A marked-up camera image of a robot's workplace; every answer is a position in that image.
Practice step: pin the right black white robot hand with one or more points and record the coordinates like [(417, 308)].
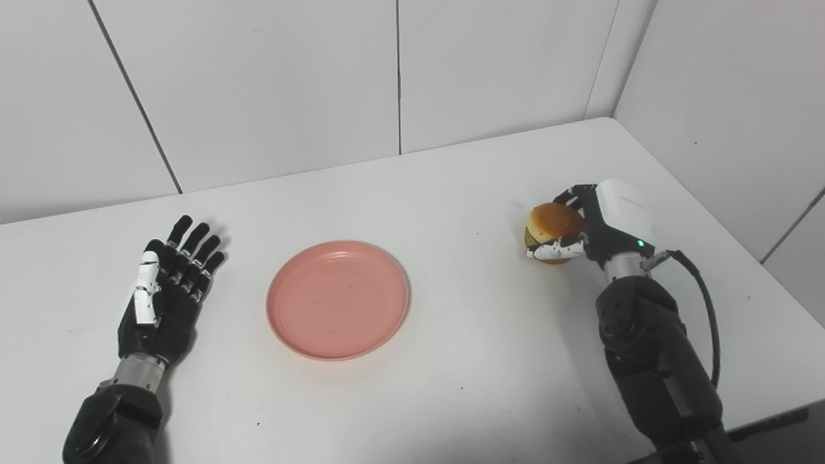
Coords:
[(622, 212)]

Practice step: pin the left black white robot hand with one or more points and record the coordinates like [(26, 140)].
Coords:
[(171, 316)]

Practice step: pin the toy hamburger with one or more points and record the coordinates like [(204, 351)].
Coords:
[(554, 222)]

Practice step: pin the pink round plate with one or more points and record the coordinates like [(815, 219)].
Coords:
[(338, 299)]

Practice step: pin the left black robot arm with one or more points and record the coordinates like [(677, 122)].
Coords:
[(113, 419)]

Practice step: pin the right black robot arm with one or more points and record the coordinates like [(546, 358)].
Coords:
[(651, 361)]

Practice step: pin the dark table frame bar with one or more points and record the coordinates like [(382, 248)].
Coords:
[(767, 426)]

